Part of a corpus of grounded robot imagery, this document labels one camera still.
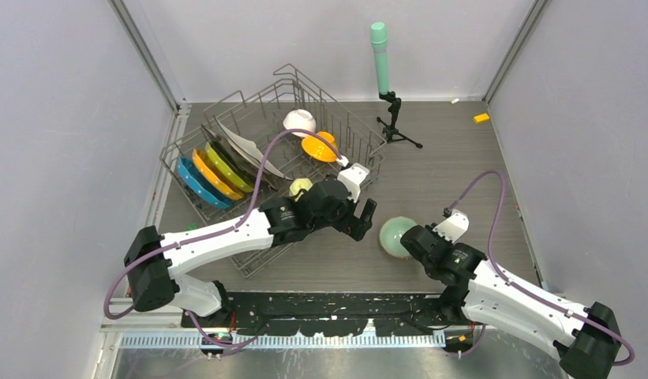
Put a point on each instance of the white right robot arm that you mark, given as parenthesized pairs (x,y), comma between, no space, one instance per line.
(567,331)

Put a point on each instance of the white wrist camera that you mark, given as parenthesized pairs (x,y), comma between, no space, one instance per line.
(352,175)
(453,227)

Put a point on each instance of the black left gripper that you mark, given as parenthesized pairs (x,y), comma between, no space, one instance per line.
(364,223)

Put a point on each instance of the pale green celadon bowl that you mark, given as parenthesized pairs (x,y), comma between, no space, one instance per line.
(391,233)

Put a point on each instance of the green polka dot plate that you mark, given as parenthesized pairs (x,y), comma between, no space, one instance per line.
(223,166)

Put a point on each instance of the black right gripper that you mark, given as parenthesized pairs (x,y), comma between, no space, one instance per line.
(447,242)

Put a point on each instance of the orange bowl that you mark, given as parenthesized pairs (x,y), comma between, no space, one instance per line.
(318,150)

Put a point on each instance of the yellow green mug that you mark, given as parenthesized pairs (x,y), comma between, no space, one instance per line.
(299,187)

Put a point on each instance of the square floral plate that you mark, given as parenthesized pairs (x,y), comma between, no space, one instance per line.
(237,161)

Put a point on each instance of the small yellow block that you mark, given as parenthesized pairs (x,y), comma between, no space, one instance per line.
(480,118)

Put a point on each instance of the orange polka dot plate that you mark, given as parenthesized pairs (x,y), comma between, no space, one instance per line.
(204,165)

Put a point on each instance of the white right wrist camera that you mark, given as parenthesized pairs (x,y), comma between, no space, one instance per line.
(453,227)

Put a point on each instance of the grey wire dish rack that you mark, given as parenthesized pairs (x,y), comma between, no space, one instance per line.
(259,118)

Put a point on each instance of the green microphone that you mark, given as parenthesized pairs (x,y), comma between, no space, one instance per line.
(379,44)

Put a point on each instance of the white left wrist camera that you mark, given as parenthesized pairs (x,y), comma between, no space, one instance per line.
(352,175)

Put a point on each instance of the blue polka dot plate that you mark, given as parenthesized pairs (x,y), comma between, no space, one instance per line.
(200,185)

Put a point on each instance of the white bowl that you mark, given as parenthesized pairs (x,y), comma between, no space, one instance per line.
(300,119)

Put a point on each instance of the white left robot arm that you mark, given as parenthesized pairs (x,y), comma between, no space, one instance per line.
(157,266)

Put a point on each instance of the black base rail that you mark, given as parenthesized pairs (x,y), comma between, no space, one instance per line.
(255,313)

